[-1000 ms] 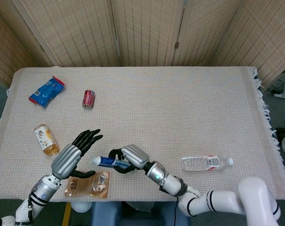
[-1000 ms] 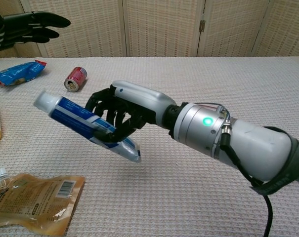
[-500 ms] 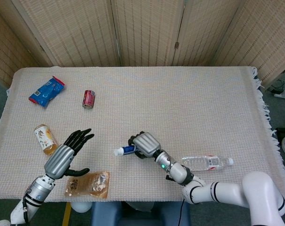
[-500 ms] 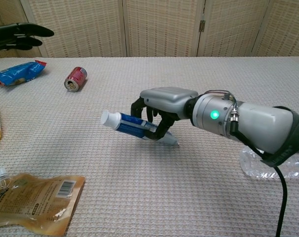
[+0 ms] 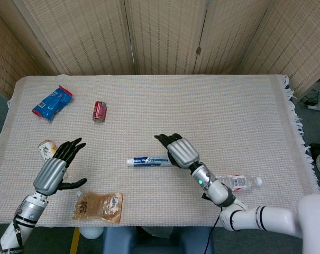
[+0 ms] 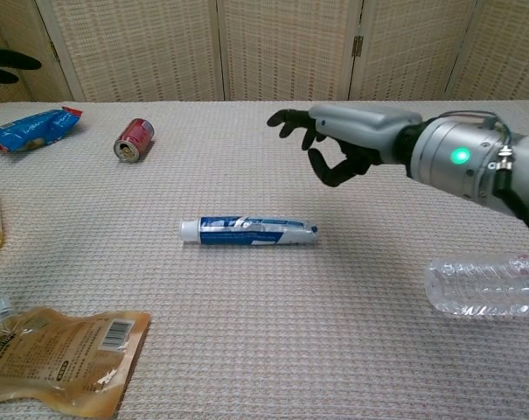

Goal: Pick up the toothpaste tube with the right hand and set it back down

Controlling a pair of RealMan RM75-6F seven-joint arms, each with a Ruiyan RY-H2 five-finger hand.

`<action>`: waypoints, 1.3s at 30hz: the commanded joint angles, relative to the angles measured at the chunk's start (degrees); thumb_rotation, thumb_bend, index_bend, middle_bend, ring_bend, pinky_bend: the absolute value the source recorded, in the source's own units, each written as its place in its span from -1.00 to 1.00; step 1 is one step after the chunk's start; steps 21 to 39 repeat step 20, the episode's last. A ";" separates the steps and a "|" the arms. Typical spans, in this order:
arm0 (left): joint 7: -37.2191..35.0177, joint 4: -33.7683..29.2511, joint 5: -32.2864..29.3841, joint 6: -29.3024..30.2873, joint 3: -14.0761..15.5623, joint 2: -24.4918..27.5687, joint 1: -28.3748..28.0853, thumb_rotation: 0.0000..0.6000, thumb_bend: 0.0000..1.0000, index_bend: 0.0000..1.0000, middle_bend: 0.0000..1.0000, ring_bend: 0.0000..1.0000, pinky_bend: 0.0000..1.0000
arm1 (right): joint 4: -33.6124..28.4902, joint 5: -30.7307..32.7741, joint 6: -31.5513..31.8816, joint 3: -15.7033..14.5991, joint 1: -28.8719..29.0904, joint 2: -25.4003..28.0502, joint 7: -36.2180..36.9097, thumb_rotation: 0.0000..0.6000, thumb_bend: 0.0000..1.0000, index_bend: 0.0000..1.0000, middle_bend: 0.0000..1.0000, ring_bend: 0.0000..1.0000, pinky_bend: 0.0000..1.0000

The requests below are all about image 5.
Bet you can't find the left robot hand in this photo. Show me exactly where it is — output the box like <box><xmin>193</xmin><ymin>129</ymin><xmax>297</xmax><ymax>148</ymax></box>
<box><xmin>32</xmin><ymin>137</ymin><xmax>88</xmax><ymax>196</ymax></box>

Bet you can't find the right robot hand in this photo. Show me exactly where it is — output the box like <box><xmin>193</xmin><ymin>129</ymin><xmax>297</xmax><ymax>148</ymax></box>
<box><xmin>154</xmin><ymin>133</ymin><xmax>200</xmax><ymax>169</ymax></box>

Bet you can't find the blue white toothpaste tube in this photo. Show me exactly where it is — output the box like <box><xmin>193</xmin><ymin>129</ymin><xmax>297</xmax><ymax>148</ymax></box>
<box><xmin>126</xmin><ymin>156</ymin><xmax>173</xmax><ymax>167</ymax></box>

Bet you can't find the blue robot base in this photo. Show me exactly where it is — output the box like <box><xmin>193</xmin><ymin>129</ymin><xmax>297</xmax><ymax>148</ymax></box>
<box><xmin>101</xmin><ymin>226</ymin><xmax>215</xmax><ymax>254</ymax></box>

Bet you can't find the yellow drink bottle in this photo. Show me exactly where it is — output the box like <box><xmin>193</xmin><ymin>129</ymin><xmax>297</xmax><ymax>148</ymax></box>
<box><xmin>38</xmin><ymin>139</ymin><xmax>57</xmax><ymax>161</ymax></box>

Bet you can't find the beige woven tablecloth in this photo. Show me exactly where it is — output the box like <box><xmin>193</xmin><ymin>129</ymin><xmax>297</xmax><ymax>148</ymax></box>
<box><xmin>0</xmin><ymin>75</ymin><xmax>320</xmax><ymax>228</ymax></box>

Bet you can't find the brown spout pouch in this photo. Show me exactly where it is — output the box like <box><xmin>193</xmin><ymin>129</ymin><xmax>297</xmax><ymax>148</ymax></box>
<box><xmin>71</xmin><ymin>190</ymin><xmax>123</xmax><ymax>224</ymax></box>

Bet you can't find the clear plastic water bottle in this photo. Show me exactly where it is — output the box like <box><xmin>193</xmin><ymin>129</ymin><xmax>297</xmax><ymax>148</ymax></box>
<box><xmin>214</xmin><ymin>174</ymin><xmax>263</xmax><ymax>192</ymax></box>

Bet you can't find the white round base part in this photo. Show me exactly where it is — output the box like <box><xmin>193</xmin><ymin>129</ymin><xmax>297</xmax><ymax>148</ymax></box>
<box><xmin>79</xmin><ymin>226</ymin><xmax>104</xmax><ymax>240</ymax></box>

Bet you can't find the blue snack bag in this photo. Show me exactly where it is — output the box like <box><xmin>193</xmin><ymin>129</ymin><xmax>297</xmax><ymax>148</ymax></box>
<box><xmin>32</xmin><ymin>85</ymin><xmax>73</xmax><ymax>121</ymax></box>

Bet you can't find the red soda can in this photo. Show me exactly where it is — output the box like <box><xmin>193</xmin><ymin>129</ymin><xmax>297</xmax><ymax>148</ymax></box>
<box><xmin>92</xmin><ymin>101</ymin><xmax>107</xmax><ymax>123</ymax></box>

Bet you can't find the rattan folding screen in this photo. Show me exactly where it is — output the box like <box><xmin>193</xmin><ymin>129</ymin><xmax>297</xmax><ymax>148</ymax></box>
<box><xmin>0</xmin><ymin>0</ymin><xmax>320</xmax><ymax>98</ymax></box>

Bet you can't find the white power strip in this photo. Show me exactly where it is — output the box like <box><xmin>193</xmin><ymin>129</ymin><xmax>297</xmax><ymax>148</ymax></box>
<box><xmin>307</xmin><ymin>99</ymin><xmax>320</xmax><ymax>113</ymax></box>

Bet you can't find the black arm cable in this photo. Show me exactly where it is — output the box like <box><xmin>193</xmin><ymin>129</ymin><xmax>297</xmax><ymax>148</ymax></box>
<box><xmin>204</xmin><ymin>211</ymin><xmax>222</xmax><ymax>254</ymax></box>

